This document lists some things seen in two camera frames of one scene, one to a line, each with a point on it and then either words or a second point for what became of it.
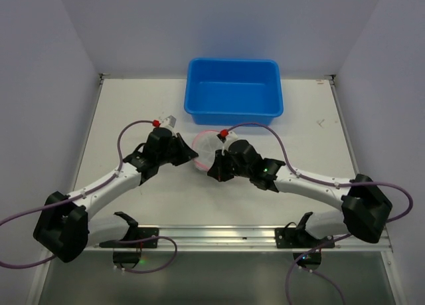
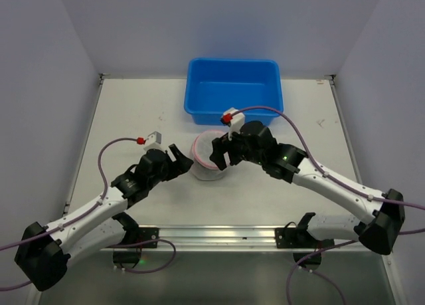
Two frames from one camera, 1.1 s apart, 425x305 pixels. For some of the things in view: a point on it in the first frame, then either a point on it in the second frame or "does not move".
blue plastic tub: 230,92 does not move
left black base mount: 127,260 does not move
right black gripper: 220,167 → 229,149
